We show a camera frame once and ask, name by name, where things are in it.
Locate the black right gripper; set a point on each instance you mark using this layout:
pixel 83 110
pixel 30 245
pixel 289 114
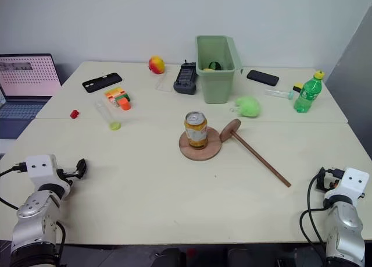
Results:
pixel 332 181

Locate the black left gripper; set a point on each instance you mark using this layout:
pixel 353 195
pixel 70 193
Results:
pixel 65 174

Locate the wooden rod with round base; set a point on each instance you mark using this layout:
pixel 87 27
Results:
pixel 255 155

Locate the round wooden disc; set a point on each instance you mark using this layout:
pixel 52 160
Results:
pixel 200 152

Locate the small red block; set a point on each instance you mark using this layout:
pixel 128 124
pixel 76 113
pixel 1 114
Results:
pixel 74 114

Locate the clear tube with green cap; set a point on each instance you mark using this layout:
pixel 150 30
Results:
pixel 106 114

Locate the green soda bottle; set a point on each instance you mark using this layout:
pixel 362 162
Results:
pixel 308 94

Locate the orange and green toy blocks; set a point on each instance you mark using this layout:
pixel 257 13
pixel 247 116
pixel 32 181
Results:
pixel 119 98

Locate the yellow and black sponge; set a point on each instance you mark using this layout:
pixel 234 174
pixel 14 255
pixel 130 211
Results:
pixel 298 87

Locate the black smartphone left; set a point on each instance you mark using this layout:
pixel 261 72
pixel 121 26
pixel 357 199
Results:
pixel 101 82

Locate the black smartphone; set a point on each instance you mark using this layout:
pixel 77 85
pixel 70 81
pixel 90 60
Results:
pixel 101 82
pixel 262 77

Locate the clear tube with teal cap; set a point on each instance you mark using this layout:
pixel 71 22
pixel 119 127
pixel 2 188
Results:
pixel 277 93

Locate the grey panel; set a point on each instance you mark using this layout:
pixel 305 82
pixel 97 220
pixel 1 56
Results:
pixel 353 83

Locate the green fluffy plush toy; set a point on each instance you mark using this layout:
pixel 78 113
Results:
pixel 248 106

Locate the open laptop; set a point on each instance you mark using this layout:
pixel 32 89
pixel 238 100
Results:
pixel 23 86

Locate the yellow drink can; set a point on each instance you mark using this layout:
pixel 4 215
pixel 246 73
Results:
pixel 196 130

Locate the red and yellow mango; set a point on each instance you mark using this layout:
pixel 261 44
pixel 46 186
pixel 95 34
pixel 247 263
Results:
pixel 156 64

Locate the black handheld device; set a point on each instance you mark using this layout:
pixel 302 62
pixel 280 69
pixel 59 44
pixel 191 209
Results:
pixel 186 78

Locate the green plastic bin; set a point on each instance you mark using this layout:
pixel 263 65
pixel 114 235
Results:
pixel 216 75

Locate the dark green item in bin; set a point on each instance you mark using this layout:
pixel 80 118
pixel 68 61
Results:
pixel 214 65

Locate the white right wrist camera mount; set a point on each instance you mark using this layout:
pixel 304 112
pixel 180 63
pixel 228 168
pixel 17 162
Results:
pixel 354 182

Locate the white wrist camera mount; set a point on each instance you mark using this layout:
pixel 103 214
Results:
pixel 354 182
pixel 40 169

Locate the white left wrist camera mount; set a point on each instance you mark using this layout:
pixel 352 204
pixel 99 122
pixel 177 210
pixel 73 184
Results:
pixel 40 169

